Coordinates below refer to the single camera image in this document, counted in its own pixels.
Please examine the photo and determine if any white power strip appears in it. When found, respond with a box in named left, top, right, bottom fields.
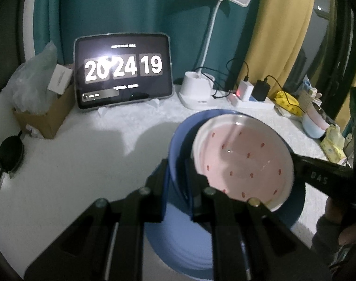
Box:
left=228, top=91, right=276, bottom=110

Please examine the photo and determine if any white textured tablecloth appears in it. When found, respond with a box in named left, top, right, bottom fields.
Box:
left=0, top=94, right=351, bottom=281

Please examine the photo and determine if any clear plastic bag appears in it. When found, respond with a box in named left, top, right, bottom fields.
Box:
left=12, top=41, right=60, bottom=115

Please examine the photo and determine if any steel bowl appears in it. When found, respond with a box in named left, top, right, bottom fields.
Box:
left=314, top=107, right=338, bottom=125

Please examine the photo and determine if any person's right hand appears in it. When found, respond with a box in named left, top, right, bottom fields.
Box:
left=324, top=196, right=356, bottom=248

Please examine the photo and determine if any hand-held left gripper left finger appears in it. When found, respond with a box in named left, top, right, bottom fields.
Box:
left=23, top=158, right=170, bottom=281

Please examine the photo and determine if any cardboard box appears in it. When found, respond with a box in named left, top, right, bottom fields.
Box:
left=12, top=64, right=76, bottom=139

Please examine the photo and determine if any small white box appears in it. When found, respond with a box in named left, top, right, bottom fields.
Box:
left=47, top=64, right=73, bottom=95

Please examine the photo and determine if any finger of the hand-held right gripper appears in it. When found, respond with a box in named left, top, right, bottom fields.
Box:
left=291, top=152, right=356, bottom=196

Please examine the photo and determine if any yellow curtain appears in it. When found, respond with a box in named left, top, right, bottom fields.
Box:
left=237, top=0, right=317, bottom=94

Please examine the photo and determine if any blue ribbed plate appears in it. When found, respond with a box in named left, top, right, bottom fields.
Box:
left=143, top=178, right=306, bottom=281

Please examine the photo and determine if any tablet showing clock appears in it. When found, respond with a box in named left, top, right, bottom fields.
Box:
left=73, top=32, right=174, bottom=111

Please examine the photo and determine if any black charger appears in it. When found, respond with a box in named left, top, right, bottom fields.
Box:
left=252, top=79, right=271, bottom=101

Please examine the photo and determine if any white woven basket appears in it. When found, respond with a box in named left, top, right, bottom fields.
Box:
left=299, top=89, right=323, bottom=112

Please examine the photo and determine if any yellow soft tissue pack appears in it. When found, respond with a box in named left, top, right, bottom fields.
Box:
left=324, top=124, right=345, bottom=150

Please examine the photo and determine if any black round puck with cable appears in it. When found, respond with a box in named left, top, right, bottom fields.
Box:
left=0, top=131, right=25, bottom=214

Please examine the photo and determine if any pale pink bowl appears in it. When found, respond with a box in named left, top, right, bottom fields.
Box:
left=302, top=107, right=332, bottom=131

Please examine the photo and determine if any clear tablet stand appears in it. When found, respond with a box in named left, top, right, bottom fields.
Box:
left=97, top=99, right=164, bottom=118

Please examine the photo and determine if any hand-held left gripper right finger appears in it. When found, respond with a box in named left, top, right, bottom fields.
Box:
left=184, top=158, right=332, bottom=281

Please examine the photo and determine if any blue snack packet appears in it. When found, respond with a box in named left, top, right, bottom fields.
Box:
left=302, top=75, right=318, bottom=94

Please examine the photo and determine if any person's right forearm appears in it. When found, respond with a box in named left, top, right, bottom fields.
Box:
left=311, top=214, right=347, bottom=267

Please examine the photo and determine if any yellow packet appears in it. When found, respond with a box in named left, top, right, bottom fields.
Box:
left=275, top=91, right=306, bottom=117

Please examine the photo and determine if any white charger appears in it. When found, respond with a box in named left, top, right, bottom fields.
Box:
left=237, top=82, right=254, bottom=101

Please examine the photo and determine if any light blue bowl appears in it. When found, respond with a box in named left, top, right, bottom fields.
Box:
left=301, top=114, right=326, bottom=139

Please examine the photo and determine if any white paper packet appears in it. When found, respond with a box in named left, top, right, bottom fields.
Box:
left=274, top=105, right=301, bottom=119

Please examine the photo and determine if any white desk lamp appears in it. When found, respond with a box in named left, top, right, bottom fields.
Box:
left=179, top=0, right=252, bottom=110

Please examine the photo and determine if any black cable of white charger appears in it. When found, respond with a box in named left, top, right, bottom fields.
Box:
left=226, top=58, right=251, bottom=83

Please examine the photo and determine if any pink strawberry print bowl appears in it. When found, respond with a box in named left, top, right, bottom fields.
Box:
left=192, top=115, right=295, bottom=213

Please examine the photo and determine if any teal curtain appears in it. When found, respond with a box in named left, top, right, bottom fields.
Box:
left=33, top=0, right=263, bottom=91

